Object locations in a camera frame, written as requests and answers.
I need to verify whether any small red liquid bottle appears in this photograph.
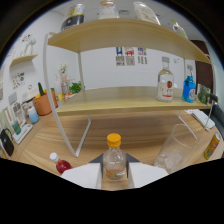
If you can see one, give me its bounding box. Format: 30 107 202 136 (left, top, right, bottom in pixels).
49 152 73 175

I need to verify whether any clear bottle orange cap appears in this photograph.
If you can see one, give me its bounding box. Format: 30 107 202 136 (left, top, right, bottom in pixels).
102 133 128 181

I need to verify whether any yellow printed drink can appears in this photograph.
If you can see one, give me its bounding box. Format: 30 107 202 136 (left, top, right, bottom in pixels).
203 131 222 160

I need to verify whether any white and blue cup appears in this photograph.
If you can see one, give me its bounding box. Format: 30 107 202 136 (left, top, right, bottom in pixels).
27 107 40 125

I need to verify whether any teal cup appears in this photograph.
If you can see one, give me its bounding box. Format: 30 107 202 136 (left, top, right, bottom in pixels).
11 120 22 135

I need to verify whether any clear glass with ice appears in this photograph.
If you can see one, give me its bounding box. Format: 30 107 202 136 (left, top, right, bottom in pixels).
153 123 201 175

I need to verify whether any white kitchen scale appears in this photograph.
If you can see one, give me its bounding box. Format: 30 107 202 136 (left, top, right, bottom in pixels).
12 123 34 145

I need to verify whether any white fabric pouch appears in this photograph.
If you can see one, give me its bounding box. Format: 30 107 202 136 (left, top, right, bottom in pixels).
193 109 216 131

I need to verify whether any orange storage basket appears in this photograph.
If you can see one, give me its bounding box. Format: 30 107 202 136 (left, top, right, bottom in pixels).
32 89 58 117

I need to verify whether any black bag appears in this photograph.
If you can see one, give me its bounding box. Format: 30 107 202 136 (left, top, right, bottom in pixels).
0 128 15 157

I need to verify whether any green leafy plant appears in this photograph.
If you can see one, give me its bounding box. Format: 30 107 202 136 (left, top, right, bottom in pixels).
68 81 83 94

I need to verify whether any clear bottle red label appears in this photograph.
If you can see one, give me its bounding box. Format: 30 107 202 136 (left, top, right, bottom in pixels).
156 56 175 103

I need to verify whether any black chair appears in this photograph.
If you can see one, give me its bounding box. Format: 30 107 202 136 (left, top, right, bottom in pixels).
209 99 224 148

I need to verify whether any blue liquid bottle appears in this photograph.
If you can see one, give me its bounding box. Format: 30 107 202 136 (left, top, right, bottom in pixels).
181 64 197 104

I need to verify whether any dark green vegetable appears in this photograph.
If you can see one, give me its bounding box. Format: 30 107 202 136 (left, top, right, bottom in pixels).
37 82 45 97

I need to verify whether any white vase with flowers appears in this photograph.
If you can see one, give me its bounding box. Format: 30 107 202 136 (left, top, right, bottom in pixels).
59 62 70 96

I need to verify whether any dark wooden muddler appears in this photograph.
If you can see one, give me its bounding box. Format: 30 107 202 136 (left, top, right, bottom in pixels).
209 93 220 104

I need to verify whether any dark brown door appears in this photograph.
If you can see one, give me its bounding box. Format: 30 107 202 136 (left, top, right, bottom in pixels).
190 39 214 91

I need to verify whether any white decor figure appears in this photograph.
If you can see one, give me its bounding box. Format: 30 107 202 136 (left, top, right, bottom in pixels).
23 34 37 56

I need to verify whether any white wood two-tier rack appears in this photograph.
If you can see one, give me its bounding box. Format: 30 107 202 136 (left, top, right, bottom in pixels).
42 18 214 158

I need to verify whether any black tall can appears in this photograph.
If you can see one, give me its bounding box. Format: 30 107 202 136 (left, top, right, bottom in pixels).
60 3 86 32

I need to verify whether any large white bottle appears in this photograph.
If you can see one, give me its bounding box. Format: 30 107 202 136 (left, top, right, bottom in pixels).
132 1 161 26

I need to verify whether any glass jar cork lid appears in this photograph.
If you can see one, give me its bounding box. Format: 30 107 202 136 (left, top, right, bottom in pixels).
98 0 119 20

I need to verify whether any multicolour wall poster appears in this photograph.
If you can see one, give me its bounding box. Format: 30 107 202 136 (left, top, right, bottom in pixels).
137 47 148 65

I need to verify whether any red white wall poster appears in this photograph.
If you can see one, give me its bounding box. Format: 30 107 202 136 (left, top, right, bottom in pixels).
124 46 136 67

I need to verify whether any blue yellow wall poster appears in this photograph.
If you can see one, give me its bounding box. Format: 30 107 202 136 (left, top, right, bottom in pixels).
115 46 125 67

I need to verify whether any wooden wall shelf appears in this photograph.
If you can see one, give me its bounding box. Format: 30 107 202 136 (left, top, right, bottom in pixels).
9 54 39 68

